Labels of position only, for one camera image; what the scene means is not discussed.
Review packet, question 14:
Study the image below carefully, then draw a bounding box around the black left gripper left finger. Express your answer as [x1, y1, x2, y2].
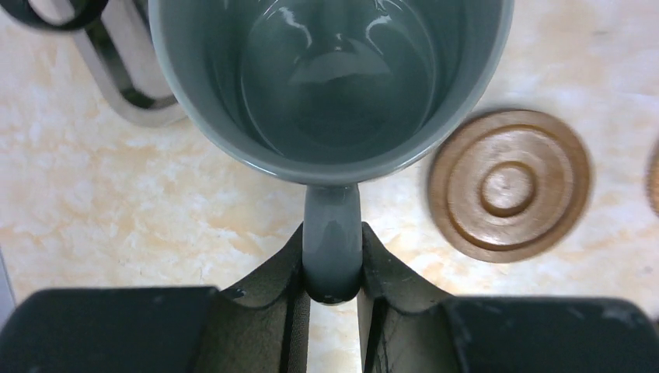
[1, 230, 310, 372]

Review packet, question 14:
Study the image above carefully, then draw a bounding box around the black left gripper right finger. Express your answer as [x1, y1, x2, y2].
[357, 225, 658, 372]

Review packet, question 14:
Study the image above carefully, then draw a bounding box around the brown wooden coaster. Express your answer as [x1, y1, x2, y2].
[427, 110, 592, 263]

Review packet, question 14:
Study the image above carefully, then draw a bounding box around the grey blue mug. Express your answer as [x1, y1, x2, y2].
[148, 1, 514, 305]

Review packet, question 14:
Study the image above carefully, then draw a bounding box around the dark green mug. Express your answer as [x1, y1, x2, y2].
[1, 0, 109, 33]

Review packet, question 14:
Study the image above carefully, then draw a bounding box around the woven rattan coaster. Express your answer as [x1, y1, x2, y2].
[645, 143, 658, 216]

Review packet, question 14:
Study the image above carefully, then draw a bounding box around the metal tray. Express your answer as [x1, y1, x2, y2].
[72, 0, 186, 127]

